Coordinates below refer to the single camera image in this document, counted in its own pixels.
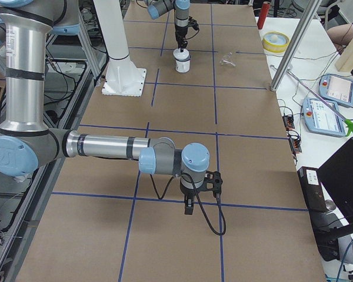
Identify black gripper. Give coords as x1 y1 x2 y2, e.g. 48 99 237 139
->
175 29 188 52
182 187 195 214

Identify white ceramic lid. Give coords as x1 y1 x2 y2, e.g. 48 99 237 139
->
173 48 191 62

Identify white enamel mug blue rim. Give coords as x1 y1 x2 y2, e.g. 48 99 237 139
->
175 60 191 73

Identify red cylinder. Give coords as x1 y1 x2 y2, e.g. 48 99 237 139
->
257 1 271 29

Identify yellow tape roll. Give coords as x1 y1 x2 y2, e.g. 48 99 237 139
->
262 31 290 53

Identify orange black connector lower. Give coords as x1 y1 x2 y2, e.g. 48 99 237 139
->
288 135 302 154

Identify orange black connector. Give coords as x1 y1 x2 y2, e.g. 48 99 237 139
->
288 135 302 154
282 115 295 130

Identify black box device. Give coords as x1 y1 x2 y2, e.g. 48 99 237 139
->
298 166 327 213

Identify orange black connector upper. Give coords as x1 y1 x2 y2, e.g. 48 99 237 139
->
282 115 295 130

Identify lower teach pendant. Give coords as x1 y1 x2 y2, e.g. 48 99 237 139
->
302 98 346 137

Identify teach pendant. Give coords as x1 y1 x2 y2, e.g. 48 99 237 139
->
319 73 353 107
302 98 346 137

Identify black laptop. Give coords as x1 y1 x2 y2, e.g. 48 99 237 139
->
317 137 353 222

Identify upper teach pendant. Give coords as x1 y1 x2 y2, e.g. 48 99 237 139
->
319 73 353 107

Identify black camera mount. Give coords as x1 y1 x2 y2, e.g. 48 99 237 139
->
188 16 199 31
199 170 223 200

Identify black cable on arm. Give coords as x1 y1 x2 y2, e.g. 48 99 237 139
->
148 172 227 236

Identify grey aluminium post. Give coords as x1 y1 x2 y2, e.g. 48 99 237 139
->
270 0 321 92

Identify green handled grabber tool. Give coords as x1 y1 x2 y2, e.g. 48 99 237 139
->
287 69 353 137

